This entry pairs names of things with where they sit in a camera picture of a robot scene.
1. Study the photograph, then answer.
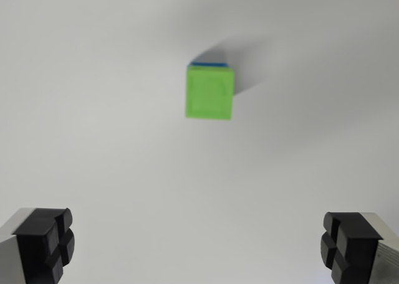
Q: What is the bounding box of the green embossed cube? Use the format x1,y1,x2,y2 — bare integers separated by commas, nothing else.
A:
185,65,235,121

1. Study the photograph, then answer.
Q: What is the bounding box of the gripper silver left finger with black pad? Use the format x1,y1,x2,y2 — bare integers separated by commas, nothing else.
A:
0,207,76,284

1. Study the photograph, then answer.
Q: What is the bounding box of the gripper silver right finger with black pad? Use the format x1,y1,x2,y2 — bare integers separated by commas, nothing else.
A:
320,211,399,284

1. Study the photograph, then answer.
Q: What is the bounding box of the blue embossed cube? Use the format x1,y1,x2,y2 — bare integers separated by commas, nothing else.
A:
188,60,231,69

